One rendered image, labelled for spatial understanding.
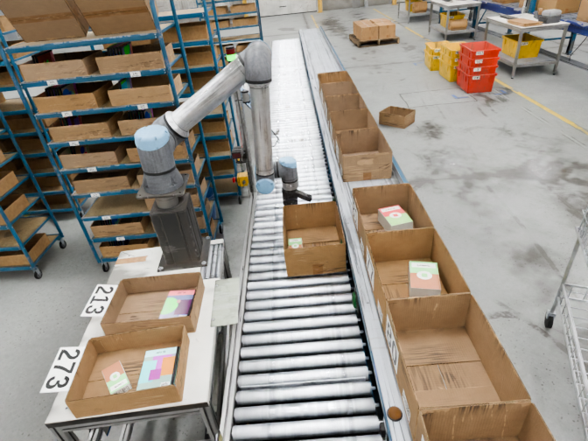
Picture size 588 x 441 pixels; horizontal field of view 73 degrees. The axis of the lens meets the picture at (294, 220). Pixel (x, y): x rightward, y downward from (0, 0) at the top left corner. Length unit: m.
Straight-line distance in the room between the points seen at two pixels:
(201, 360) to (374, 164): 1.44
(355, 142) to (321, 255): 1.10
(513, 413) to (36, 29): 3.03
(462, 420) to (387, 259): 0.79
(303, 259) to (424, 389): 0.81
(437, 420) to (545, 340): 1.75
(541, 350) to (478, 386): 1.42
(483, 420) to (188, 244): 1.48
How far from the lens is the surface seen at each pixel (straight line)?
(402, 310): 1.46
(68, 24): 3.00
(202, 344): 1.77
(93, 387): 1.80
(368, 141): 2.78
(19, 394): 3.10
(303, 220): 2.23
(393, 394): 1.39
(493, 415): 1.28
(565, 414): 2.63
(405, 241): 1.78
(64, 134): 3.15
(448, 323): 1.57
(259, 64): 1.78
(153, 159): 1.91
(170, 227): 2.06
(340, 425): 1.49
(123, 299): 2.09
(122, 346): 1.86
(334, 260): 1.92
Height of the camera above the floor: 2.05
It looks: 34 degrees down
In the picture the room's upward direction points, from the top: 6 degrees counter-clockwise
